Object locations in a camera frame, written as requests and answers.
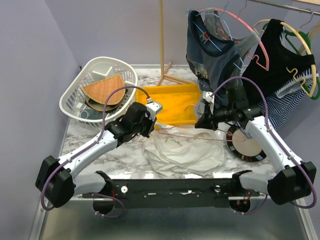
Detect thick pink hanger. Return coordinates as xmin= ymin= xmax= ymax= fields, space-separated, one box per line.
xmin=200 ymin=7 xmax=270 ymax=71

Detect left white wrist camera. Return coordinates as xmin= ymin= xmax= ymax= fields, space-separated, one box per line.
xmin=145 ymin=97 xmax=163 ymax=121

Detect green hanger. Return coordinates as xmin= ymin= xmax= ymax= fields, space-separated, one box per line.
xmin=262 ymin=22 xmax=320 ymax=101

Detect light blue wire hanger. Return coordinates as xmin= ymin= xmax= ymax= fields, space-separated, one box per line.
xmin=186 ymin=0 xmax=247 ymax=71

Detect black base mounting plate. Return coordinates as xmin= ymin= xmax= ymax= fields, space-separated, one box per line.
xmin=90 ymin=173 xmax=267 ymax=215

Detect wooden rack stand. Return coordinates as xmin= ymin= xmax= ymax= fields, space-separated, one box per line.
xmin=157 ymin=0 xmax=193 ymax=86

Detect white laundry basket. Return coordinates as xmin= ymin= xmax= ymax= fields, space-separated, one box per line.
xmin=59 ymin=56 xmax=138 ymax=129

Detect metal clothes rail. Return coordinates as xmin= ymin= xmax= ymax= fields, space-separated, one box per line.
xmin=250 ymin=0 xmax=320 ymax=17

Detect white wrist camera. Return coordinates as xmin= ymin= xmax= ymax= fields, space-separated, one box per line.
xmin=145 ymin=97 xmax=163 ymax=121
xmin=201 ymin=91 xmax=215 ymax=115

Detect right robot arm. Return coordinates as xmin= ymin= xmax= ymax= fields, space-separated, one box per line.
xmin=195 ymin=86 xmax=318 ymax=209

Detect grey wire hanger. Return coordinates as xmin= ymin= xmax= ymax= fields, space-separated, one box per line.
xmin=298 ymin=8 xmax=315 ymax=30

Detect blue white striped top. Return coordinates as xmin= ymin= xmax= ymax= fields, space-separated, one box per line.
xmin=240 ymin=27 xmax=311 ymax=130

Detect yellow plastic tray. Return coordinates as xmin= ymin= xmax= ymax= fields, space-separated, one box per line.
xmin=143 ymin=84 xmax=202 ymax=126

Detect blue tank top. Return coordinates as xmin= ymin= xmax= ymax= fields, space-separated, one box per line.
xmin=185 ymin=8 xmax=243 ymax=108

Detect black tank top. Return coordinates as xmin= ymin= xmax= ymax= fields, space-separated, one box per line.
xmin=237 ymin=19 xmax=315 ymax=97

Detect round black cream plate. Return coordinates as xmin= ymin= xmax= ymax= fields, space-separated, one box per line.
xmin=226 ymin=124 xmax=267 ymax=163

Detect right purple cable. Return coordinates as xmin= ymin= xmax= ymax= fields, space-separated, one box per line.
xmin=209 ymin=76 xmax=318 ymax=216

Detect white plastic hanger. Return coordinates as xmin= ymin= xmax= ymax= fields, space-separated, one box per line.
xmin=275 ymin=72 xmax=313 ymax=99

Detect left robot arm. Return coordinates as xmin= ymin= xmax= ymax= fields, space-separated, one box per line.
xmin=35 ymin=101 xmax=163 ymax=211

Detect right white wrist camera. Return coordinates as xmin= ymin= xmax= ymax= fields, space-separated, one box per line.
xmin=201 ymin=91 xmax=215 ymax=115

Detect orange wicker fan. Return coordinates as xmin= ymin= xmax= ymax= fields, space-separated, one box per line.
xmin=82 ymin=74 xmax=126 ymax=105

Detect white tank top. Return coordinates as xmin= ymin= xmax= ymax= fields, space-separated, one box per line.
xmin=142 ymin=126 xmax=226 ymax=177

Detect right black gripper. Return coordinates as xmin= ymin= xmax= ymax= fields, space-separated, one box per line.
xmin=194 ymin=103 xmax=236 ymax=131

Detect grey tank top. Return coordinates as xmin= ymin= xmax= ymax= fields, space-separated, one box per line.
xmin=193 ymin=7 xmax=261 ymax=118

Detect cream yellow hanger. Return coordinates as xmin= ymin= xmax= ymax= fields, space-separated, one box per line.
xmin=252 ymin=19 xmax=318 ymax=98

